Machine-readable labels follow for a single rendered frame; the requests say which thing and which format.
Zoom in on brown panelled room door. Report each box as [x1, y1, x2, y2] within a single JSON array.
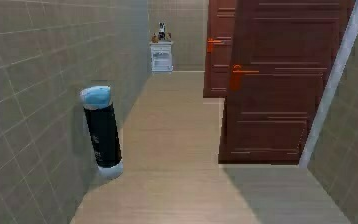
[[218, 0, 357, 166], [202, 0, 237, 99]]

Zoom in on white small cabinet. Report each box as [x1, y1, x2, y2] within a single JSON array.
[[149, 40, 174, 74]]

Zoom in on black bin with blue lid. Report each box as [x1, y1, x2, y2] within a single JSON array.
[[79, 85, 125, 179]]

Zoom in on black and white bottle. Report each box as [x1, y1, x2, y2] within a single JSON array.
[[157, 22, 167, 42]]

